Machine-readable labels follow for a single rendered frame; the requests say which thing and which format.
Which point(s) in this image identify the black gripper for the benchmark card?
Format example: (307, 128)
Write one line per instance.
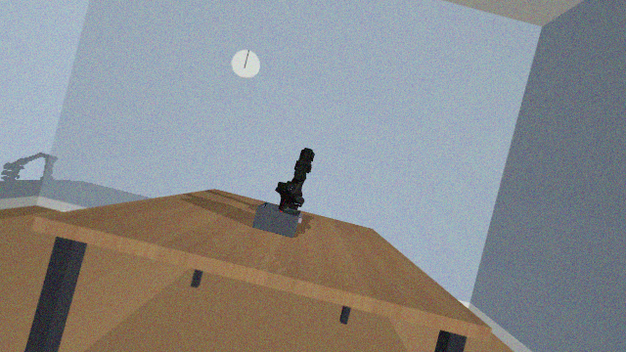
(290, 197)

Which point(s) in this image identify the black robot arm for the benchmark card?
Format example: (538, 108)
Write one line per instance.
(302, 166)

